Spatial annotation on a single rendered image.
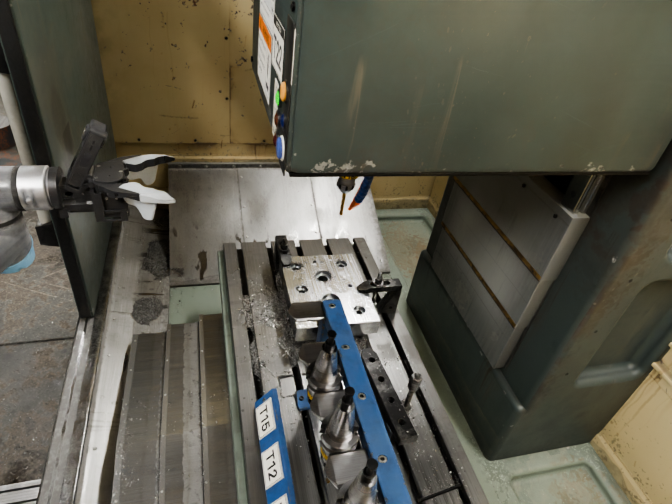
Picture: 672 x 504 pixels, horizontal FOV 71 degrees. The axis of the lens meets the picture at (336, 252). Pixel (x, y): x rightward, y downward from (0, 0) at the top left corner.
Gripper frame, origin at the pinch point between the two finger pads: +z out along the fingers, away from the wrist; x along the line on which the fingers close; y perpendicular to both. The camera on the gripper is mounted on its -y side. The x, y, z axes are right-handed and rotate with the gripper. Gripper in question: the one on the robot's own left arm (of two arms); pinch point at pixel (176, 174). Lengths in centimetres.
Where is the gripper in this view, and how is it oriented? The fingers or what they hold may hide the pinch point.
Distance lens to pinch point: 91.2
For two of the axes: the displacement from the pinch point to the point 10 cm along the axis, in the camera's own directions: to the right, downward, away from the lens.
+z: 9.6, -0.6, 2.9
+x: 2.6, 6.2, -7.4
